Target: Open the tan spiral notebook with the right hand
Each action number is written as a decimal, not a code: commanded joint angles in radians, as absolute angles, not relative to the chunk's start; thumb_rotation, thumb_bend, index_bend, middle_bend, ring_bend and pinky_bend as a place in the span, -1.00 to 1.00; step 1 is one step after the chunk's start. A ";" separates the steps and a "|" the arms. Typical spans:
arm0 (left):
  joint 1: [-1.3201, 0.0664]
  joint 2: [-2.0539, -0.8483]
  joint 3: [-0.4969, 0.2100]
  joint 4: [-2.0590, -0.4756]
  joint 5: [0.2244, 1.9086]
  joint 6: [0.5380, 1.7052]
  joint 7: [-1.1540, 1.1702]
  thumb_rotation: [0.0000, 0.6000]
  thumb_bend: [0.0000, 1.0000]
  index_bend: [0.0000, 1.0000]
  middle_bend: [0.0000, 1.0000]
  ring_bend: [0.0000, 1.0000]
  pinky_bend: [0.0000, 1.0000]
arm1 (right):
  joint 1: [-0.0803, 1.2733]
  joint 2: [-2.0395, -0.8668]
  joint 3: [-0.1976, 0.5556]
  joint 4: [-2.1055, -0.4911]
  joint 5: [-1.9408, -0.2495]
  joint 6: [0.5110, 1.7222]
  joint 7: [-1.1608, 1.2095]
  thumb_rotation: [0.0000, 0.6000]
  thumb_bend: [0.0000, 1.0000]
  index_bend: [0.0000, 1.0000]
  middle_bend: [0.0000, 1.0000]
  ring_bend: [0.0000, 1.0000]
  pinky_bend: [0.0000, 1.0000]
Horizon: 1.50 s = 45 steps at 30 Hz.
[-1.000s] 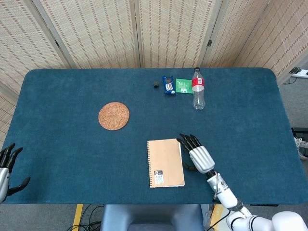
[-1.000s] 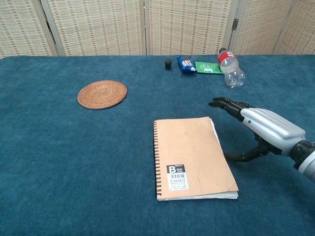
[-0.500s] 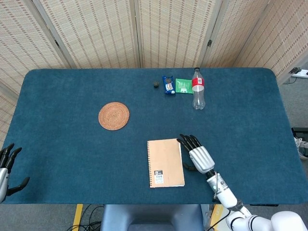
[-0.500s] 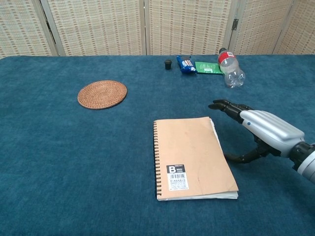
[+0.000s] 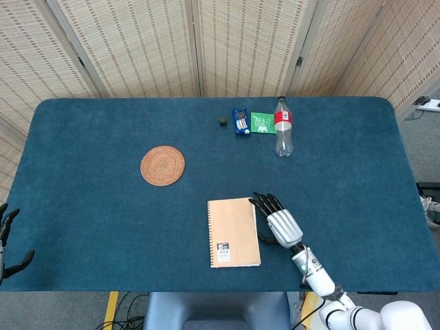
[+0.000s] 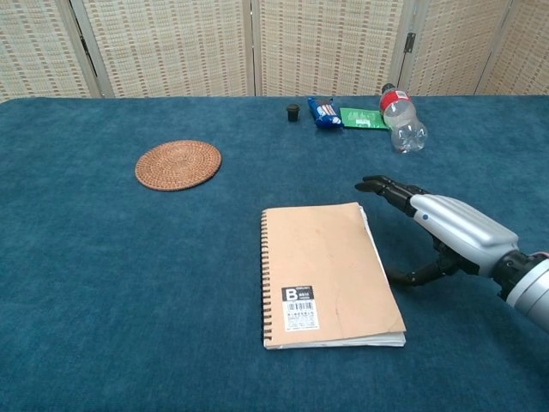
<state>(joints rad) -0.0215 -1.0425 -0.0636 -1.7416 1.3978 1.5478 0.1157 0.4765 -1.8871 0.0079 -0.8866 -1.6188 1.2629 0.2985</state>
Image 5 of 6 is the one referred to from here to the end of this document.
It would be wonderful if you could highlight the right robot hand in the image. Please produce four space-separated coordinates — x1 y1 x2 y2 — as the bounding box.
248 191 304 249

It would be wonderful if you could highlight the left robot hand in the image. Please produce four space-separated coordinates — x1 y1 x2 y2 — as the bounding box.
0 203 36 280

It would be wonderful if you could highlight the kraft spiral notebook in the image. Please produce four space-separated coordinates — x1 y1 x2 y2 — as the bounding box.
206 197 261 270

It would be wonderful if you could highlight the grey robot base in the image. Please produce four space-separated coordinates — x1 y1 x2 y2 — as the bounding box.
143 291 293 330

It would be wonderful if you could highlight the blue tablecloth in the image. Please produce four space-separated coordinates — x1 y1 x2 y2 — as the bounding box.
0 96 436 293

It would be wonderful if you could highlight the clear plastic bottle red label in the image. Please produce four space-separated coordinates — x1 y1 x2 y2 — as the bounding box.
274 96 294 158

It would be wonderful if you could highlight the green flat packet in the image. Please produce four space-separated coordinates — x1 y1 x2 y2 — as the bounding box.
250 111 276 133

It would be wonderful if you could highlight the blue cookie snack pack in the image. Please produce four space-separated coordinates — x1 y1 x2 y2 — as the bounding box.
230 107 252 136

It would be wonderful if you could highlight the round woven rattan coaster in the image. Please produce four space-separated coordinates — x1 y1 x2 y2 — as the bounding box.
140 145 186 188

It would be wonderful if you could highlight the black equipment beside table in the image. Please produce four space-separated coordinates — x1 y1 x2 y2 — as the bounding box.
416 181 440 228

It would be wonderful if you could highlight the woven folding screen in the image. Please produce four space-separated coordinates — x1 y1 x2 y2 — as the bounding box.
0 0 440 207

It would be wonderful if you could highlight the white power strip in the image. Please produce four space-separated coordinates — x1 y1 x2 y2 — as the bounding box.
416 98 440 111

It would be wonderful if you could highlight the black floor cable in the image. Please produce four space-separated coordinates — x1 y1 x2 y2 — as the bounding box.
93 291 149 330

